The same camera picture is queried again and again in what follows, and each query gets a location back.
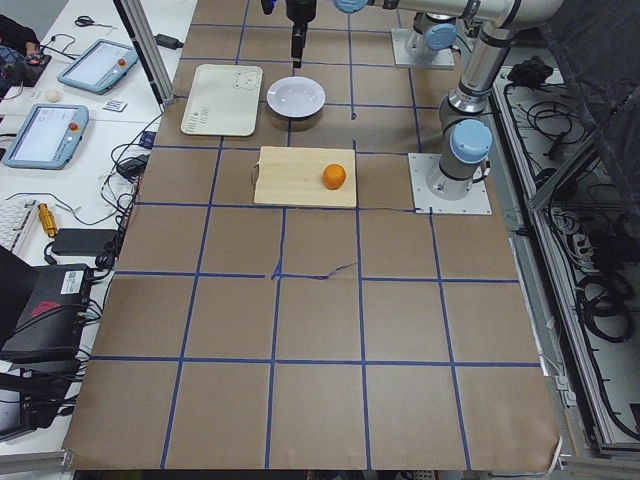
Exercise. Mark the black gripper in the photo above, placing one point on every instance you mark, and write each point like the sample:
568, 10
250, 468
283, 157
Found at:
299, 11

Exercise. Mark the white round plate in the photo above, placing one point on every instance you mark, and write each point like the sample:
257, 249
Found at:
296, 97

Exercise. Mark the orange fruit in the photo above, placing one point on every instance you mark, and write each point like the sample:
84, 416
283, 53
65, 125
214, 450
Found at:
334, 176

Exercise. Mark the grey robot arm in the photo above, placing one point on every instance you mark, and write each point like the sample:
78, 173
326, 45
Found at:
502, 20
437, 30

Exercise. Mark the cream bear tray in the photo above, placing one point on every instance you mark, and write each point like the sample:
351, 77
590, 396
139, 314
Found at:
223, 101

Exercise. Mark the bamboo cutting board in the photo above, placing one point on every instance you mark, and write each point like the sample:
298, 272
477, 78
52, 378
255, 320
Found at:
293, 176

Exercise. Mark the upper blue teach pendant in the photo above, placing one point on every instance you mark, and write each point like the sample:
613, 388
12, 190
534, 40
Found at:
100, 67

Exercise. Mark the blue teach pendant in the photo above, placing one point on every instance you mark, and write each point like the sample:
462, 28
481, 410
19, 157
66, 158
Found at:
48, 137
100, 67

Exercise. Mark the black scissors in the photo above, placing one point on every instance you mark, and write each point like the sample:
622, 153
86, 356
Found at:
84, 21

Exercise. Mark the lower blue teach pendant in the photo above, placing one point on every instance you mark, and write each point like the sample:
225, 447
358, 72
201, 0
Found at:
48, 137

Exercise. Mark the black power adapter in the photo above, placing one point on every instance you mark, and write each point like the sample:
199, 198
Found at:
82, 242

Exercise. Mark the gold metal cylinder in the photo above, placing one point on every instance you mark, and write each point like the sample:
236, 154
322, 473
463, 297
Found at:
47, 220

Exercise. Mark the brown paper table cover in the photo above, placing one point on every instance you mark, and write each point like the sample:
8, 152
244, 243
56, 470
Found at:
241, 335

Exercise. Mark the white keyboard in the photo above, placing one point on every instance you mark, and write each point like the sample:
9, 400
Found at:
17, 218

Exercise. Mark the black computer box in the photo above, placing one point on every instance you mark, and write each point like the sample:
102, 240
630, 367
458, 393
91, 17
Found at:
41, 309

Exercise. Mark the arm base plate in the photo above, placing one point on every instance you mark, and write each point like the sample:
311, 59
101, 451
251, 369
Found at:
409, 51
434, 193

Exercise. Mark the aluminium frame post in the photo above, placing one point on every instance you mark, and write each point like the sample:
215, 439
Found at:
133, 17

